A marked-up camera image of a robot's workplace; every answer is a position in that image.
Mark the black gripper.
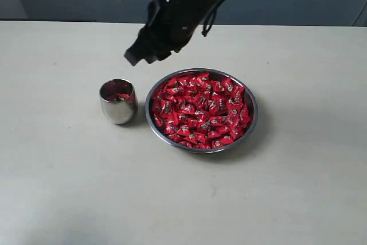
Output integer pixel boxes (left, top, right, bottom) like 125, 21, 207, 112
124, 0, 219, 66

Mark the red candy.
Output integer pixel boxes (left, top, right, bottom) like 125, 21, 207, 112
106, 93, 130, 102

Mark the stainless steel cup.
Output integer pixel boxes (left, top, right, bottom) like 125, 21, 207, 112
99, 79, 138, 125

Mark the pile of red wrapped candies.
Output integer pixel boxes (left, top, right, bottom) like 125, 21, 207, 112
151, 72, 253, 150

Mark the stainless steel bowl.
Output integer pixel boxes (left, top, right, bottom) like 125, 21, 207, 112
145, 68, 259, 154

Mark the black cable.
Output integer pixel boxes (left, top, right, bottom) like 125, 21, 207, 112
201, 0, 287, 37

